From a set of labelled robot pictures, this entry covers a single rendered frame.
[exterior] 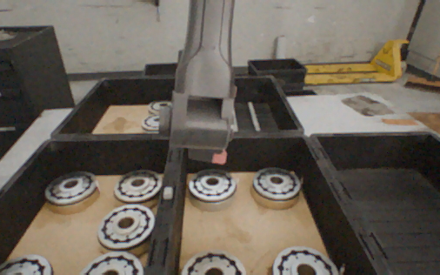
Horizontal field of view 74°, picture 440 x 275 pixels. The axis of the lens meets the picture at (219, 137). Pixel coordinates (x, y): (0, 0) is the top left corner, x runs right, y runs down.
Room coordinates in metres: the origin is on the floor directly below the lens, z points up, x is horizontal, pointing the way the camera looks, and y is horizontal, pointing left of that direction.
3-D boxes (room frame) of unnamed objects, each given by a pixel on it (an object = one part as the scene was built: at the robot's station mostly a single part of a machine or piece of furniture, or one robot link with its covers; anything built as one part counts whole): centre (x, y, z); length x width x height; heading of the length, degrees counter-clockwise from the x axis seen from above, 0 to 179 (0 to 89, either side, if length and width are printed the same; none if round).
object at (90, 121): (0.77, 0.25, 0.87); 0.40 x 0.30 x 0.11; 2
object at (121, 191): (0.48, 0.18, 0.86); 0.10 x 0.10 x 0.01
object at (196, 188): (0.49, 0.02, 0.86); 0.10 x 0.10 x 0.01
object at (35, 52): (1.78, 1.32, 0.45); 0.60 x 0.45 x 0.90; 7
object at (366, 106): (1.23, -0.68, 0.71); 0.22 x 0.19 x 0.01; 7
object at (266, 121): (0.78, -0.05, 0.87); 0.40 x 0.30 x 0.11; 2
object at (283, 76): (2.21, -0.44, 0.37); 0.40 x 0.30 x 0.45; 98
